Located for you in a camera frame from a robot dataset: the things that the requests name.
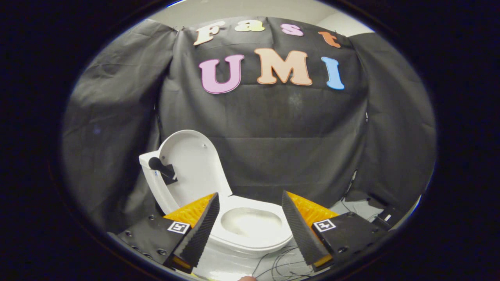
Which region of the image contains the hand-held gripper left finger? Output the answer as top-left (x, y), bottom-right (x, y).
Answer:
top-left (106, 192), bottom-right (220, 274)

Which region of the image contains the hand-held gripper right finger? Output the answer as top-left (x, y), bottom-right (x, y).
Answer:
top-left (281, 190), bottom-right (387, 273)

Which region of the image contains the white toilet lid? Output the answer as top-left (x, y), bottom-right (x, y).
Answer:
top-left (148, 130), bottom-right (233, 213)

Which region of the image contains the white toilet with tank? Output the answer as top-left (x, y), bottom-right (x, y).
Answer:
top-left (139, 150), bottom-right (293, 279)

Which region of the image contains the black box with white label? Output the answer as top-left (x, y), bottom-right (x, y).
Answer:
top-left (367, 195), bottom-right (405, 231)

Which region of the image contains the black backdrop cloth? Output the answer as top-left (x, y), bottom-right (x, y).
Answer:
top-left (61, 16), bottom-right (437, 235)

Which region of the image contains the tangle of cables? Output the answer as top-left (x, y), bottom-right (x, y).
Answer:
top-left (250, 245), bottom-right (325, 281)

